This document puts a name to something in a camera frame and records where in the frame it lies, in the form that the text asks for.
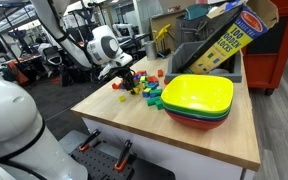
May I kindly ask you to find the red metal cabinet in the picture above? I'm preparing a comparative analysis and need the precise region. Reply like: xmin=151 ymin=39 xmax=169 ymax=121
xmin=242 ymin=0 xmax=288 ymax=96

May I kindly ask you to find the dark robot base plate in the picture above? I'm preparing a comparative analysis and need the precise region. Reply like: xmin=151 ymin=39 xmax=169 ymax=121
xmin=57 ymin=129 xmax=177 ymax=180

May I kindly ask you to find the orange black bar clamp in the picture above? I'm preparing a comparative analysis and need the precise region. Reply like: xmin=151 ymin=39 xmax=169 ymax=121
xmin=114 ymin=139 xmax=133 ymax=172
xmin=78 ymin=129 xmax=102 ymax=153

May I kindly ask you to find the gray plastic bin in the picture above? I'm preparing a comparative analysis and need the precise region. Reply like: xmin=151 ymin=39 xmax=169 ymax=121
xmin=165 ymin=40 xmax=243 ymax=84

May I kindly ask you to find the wooden blocks cardboard box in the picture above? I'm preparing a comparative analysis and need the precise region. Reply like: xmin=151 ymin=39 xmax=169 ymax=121
xmin=177 ymin=0 xmax=280 ymax=75

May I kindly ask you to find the green plastic bowl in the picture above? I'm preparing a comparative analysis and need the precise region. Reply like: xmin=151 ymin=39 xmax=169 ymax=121
xmin=162 ymin=101 xmax=233 ymax=119

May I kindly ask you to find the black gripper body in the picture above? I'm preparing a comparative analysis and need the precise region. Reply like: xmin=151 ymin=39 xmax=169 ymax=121
xmin=107 ymin=65 xmax=136 ymax=82

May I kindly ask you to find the brown cardboard panel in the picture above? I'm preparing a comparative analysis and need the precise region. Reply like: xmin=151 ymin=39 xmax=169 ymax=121
xmin=149 ymin=9 xmax=188 ymax=53

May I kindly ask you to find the black white office chair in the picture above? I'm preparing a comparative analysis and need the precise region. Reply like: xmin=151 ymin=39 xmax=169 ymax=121
xmin=42 ymin=45 xmax=63 ymax=67

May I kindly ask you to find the teal bag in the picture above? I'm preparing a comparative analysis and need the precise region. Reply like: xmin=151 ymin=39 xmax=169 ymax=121
xmin=183 ymin=3 xmax=212 ymax=21

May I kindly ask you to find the blue plastic bowl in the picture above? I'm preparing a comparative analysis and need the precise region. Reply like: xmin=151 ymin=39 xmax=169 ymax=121
xmin=163 ymin=105 xmax=232 ymax=122

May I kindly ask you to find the silver metal cup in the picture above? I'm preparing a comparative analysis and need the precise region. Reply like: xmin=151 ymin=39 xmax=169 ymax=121
xmin=144 ymin=40 xmax=158 ymax=61

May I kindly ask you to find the green wooden cube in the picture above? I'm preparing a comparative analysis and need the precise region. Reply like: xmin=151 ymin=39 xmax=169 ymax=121
xmin=155 ymin=99 xmax=165 ymax=111

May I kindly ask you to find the yellow hand tool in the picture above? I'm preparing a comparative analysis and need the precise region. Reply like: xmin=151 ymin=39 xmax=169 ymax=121
xmin=153 ymin=23 xmax=172 ymax=56

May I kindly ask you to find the black perforated pegboard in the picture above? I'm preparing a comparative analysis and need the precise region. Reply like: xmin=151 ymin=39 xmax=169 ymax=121
xmin=69 ymin=141 xmax=135 ymax=180

